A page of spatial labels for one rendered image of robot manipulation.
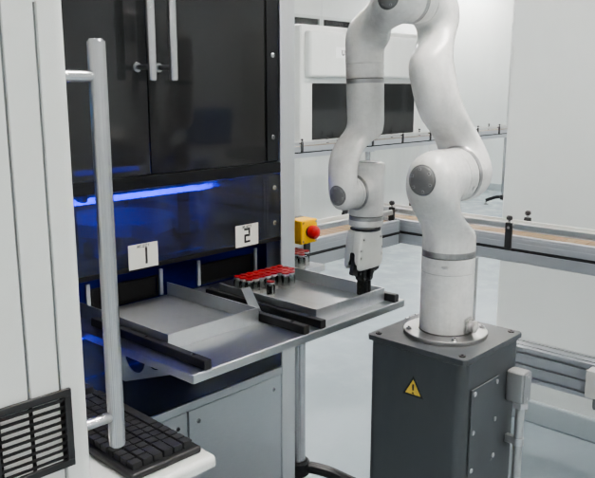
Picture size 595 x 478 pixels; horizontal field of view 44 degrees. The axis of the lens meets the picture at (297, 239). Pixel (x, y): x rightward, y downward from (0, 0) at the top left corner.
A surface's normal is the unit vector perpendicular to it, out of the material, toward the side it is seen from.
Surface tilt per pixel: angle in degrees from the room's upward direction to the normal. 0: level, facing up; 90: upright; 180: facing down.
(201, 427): 90
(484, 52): 90
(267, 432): 90
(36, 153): 90
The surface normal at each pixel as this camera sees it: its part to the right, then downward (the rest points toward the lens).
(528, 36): -0.68, 0.15
